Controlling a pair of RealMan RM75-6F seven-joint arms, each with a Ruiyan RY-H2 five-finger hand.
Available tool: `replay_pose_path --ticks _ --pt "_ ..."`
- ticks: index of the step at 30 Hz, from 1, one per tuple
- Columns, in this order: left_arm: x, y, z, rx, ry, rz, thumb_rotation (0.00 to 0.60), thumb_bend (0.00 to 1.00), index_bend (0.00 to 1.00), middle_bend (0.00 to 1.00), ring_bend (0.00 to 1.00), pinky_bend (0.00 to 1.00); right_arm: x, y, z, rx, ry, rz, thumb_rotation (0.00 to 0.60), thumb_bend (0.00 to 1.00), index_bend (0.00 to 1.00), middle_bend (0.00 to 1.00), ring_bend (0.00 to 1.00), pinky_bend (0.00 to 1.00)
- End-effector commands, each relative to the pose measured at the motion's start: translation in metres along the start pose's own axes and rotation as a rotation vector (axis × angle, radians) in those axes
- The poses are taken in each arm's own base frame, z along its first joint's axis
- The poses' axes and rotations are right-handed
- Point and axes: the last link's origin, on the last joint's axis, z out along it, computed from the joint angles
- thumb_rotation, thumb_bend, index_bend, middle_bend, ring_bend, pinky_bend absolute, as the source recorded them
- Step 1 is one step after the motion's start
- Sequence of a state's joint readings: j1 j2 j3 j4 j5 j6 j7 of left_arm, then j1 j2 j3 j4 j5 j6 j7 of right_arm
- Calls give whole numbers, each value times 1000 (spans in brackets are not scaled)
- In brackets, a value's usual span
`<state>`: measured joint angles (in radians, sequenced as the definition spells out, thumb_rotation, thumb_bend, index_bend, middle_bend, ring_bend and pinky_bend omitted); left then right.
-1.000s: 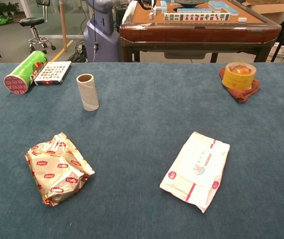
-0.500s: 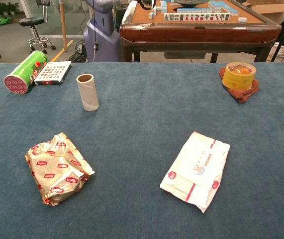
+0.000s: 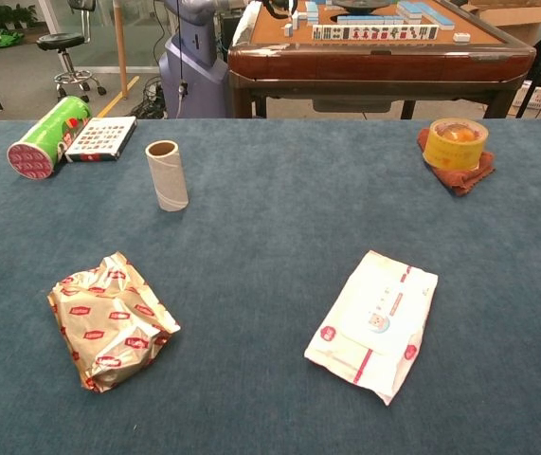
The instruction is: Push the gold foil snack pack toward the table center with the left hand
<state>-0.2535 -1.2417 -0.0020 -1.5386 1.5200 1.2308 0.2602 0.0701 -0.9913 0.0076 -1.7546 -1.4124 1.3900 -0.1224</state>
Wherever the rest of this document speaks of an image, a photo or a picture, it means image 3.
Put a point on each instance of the long blue mahjong tile wall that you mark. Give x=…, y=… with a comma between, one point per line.
x=424, y=13

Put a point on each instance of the wooden pole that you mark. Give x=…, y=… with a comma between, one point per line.
x=120, y=47

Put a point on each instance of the white wet wipes pack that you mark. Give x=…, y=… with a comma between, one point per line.
x=374, y=327

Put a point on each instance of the purple robot base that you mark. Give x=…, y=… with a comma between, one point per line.
x=194, y=71

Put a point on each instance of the single white mahjong tile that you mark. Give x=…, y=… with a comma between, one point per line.
x=461, y=37

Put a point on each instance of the grey cardboard tube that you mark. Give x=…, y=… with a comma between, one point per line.
x=168, y=177

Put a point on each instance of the yellow tape roll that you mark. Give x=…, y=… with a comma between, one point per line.
x=455, y=149

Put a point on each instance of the flat red-patterned card box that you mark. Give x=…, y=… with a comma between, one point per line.
x=102, y=138

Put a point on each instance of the cardboard box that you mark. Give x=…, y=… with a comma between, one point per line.
x=511, y=16

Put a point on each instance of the small upright mahjong tile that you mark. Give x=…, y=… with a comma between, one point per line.
x=288, y=29

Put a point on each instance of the black swivel stool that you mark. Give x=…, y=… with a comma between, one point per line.
x=61, y=41

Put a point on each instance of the gold red snack bag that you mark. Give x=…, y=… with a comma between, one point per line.
x=109, y=322

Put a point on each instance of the wooden mahjong table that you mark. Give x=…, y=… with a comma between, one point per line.
x=374, y=64

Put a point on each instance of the green chip can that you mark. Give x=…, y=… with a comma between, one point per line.
x=47, y=140

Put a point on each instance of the face-up mahjong tile row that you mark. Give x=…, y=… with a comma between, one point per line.
x=374, y=32

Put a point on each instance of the brown cloth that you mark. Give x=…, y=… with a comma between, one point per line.
x=469, y=179

